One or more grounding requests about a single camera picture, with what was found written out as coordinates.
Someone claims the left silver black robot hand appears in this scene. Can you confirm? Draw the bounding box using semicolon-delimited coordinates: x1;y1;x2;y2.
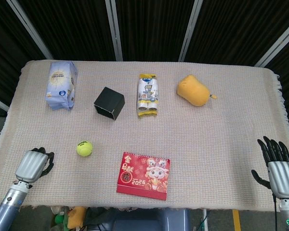
15;147;55;184

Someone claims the light blue snack bag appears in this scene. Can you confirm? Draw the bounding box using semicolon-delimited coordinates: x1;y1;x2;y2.
45;61;79;111

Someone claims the yellow tennis ball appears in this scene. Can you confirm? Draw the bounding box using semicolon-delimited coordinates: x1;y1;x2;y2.
76;141;93;157

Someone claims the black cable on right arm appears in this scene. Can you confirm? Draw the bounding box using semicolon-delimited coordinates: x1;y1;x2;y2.
272;193;279;231

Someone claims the black open box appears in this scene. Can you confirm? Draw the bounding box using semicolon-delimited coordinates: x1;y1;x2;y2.
93;87;125;120

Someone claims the green toy under table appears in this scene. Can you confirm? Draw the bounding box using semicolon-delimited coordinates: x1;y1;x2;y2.
54;214;66;226

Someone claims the beige woven table cloth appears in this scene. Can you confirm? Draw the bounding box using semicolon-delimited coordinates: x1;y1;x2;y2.
0;60;289;213

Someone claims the yellow white roll package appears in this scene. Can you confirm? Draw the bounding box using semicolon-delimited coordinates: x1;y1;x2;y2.
137;73;159;119

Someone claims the orange plush under table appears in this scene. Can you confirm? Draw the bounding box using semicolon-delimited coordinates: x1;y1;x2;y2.
67;206;88;229

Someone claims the orange plush toy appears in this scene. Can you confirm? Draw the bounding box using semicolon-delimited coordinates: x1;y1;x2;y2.
177;75;217;107

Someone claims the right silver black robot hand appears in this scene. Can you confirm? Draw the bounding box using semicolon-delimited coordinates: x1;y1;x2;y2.
251;136;289;199

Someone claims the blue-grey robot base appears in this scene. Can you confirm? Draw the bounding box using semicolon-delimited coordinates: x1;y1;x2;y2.
112;208;191;231

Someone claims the red 2026 desk calendar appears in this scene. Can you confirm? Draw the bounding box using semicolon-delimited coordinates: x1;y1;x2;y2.
116;152;171;200

